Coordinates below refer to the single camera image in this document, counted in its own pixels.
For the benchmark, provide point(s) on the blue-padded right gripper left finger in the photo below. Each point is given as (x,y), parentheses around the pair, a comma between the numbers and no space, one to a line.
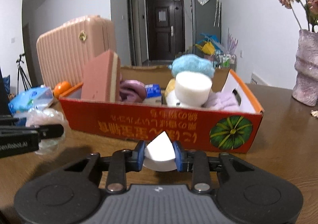
(120,163)

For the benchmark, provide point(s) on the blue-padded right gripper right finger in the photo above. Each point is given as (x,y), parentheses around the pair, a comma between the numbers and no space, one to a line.
(195,162)

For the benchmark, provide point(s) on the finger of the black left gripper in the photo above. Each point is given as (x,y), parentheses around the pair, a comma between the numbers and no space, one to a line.
(17,139)

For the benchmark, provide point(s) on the clear plastic bubble bag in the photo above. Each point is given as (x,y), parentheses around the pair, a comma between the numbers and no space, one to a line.
(47,116)

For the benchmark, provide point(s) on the white wedge sponge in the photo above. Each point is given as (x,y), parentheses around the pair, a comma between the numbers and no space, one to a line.
(159,154)

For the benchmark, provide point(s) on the purple satin scrunchie cloth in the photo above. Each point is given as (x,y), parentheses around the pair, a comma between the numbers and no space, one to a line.
(132,91)

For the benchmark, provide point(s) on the white cylinder sponge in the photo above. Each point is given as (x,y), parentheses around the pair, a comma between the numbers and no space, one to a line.
(192,88)

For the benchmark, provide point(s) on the pink layered sponge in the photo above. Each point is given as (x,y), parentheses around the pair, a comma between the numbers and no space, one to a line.
(101,78)

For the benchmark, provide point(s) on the blue plush toy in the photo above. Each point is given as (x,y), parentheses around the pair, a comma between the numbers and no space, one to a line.
(192,63)

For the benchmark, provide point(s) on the white and yellow plush toy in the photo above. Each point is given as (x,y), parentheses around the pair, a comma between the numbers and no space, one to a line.
(170,96)

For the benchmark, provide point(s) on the red cardboard pumpkin box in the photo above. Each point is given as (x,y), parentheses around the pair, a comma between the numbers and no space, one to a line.
(197,129)

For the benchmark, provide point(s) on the blue wet wipes pack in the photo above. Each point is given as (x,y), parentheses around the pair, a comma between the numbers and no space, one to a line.
(35,98)

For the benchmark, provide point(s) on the black paper bag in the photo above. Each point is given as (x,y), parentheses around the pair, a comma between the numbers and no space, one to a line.
(4,100)

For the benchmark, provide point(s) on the lavender fluffy cloth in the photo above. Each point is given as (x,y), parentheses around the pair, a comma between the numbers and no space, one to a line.
(222,101)

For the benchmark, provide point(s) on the orange fruit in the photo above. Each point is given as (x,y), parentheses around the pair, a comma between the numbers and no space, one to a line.
(60,88)

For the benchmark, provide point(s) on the pink ribbed suitcase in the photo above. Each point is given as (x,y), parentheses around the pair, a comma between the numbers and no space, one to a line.
(64,51)

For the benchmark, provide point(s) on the blue and yellow toy pile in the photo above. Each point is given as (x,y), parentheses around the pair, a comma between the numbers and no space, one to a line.
(208,45)

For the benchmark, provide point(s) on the purple feather decoration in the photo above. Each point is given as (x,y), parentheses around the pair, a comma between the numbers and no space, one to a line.
(232,43)

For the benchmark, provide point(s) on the fallen flower petal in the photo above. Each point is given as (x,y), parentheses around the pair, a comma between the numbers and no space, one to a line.
(314,113)

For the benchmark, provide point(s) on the purple textured vase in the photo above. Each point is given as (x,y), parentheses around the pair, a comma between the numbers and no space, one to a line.
(305,89)

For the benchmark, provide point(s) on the dark entrance door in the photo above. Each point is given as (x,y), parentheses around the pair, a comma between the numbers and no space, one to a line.
(165,29)

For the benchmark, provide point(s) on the grey refrigerator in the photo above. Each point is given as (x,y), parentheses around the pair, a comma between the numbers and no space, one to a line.
(203,22)

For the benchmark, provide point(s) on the black camera tripod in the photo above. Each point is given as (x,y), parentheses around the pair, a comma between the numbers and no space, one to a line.
(21,75)

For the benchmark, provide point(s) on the wire storage cart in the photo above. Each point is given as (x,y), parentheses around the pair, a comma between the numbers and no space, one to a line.
(227,61)

